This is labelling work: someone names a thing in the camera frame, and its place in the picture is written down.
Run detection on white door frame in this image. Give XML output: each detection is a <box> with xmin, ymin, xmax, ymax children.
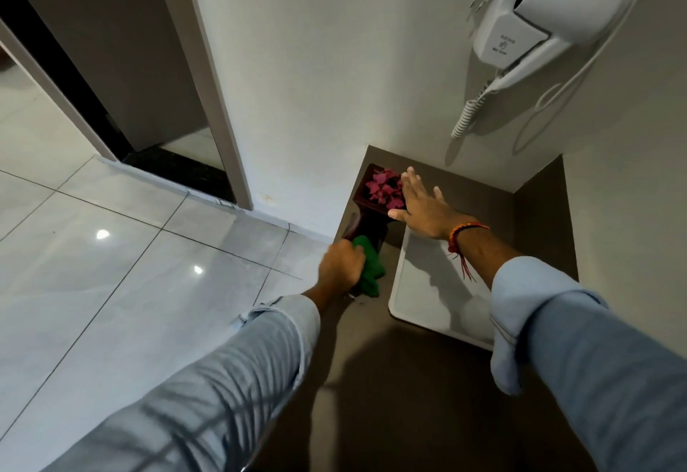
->
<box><xmin>147</xmin><ymin>0</ymin><xmax>254</xmax><ymax>212</ymax></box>

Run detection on person's right forearm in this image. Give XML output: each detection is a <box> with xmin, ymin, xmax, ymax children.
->
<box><xmin>453</xmin><ymin>225</ymin><xmax>687</xmax><ymax>472</ymax></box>

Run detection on person's right hand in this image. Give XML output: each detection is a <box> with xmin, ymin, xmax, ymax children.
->
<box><xmin>388</xmin><ymin>167</ymin><xmax>476</xmax><ymax>243</ymax></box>

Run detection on orange thread wristband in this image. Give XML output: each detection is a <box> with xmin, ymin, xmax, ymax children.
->
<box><xmin>447</xmin><ymin>222</ymin><xmax>491</xmax><ymax>284</ymax></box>

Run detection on pink artificial flowers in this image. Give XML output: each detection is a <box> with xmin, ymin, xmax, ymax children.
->
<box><xmin>365</xmin><ymin>168</ymin><xmax>406</xmax><ymax>211</ymax></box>

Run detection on green cleaning cloth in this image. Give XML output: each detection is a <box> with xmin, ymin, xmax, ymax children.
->
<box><xmin>351</xmin><ymin>235</ymin><xmax>386</xmax><ymax>298</ymax></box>

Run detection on white rectangular tray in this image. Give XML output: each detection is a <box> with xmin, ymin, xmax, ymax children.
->
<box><xmin>388</xmin><ymin>225</ymin><xmax>496</xmax><ymax>352</ymax></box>

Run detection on white coiled cord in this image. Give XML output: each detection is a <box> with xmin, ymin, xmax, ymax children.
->
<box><xmin>450</xmin><ymin>79</ymin><xmax>493</xmax><ymax>140</ymax></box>

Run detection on white hair dryer wall holder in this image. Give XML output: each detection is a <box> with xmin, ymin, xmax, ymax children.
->
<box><xmin>472</xmin><ymin>4</ymin><xmax>578</xmax><ymax>69</ymax></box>

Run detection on person's left forearm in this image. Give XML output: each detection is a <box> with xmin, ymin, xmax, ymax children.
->
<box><xmin>42</xmin><ymin>283</ymin><xmax>336</xmax><ymax>472</ymax></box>

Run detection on dark brown square vase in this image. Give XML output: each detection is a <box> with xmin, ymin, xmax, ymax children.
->
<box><xmin>340</xmin><ymin>164</ymin><xmax>406</xmax><ymax>295</ymax></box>

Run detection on person's left hand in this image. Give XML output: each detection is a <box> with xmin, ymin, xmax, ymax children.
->
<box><xmin>318</xmin><ymin>239</ymin><xmax>367</xmax><ymax>297</ymax></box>

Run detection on grey door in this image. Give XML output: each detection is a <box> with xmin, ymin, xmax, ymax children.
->
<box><xmin>0</xmin><ymin>0</ymin><xmax>211</xmax><ymax>153</ymax></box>

